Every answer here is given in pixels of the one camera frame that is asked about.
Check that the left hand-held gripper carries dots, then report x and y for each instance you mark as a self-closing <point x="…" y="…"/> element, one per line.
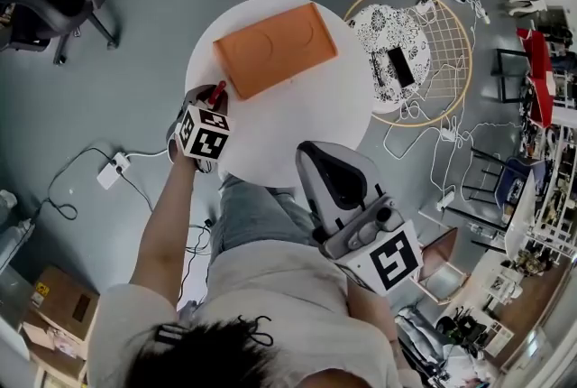
<point x="205" y="138"/>

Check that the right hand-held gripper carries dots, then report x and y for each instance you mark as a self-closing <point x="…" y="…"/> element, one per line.
<point x="390" y="262"/>

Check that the person's left forearm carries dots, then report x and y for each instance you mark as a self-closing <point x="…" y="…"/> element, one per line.
<point x="162" y="233"/>

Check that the person's right forearm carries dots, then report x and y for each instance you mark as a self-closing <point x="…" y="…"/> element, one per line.
<point x="372" y="314"/>

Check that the white round table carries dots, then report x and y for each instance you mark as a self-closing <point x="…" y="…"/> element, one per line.
<point x="315" y="120"/>

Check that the orange tray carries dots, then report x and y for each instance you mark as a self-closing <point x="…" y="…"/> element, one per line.
<point x="275" y="52"/>

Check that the person's grey jeans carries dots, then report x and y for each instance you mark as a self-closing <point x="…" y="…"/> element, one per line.
<point x="257" y="215"/>

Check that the small white power strip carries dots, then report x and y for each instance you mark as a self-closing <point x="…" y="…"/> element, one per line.
<point x="445" y="200"/>

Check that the person's beige shirt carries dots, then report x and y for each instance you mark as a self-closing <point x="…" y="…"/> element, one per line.
<point x="270" y="287"/>

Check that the brown wooden chair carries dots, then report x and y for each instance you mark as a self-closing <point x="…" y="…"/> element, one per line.
<point x="444" y="260"/>

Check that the black phone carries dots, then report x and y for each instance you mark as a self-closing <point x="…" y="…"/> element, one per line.
<point x="400" y="67"/>

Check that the floral seat cushion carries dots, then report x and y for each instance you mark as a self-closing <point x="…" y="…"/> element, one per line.
<point x="383" y="27"/>

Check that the blue seat chair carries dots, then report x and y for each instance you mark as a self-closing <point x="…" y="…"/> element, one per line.
<point x="516" y="178"/>

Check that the red folded panel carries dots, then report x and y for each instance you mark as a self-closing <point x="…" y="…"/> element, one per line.
<point x="538" y="75"/>

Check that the black hair clip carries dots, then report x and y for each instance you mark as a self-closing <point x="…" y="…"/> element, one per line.
<point x="169" y="334"/>

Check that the cardboard box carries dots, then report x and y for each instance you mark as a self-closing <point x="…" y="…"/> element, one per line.
<point x="63" y="305"/>

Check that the black metal frame stool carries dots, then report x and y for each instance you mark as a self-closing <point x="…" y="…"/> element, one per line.
<point x="511" y="75"/>

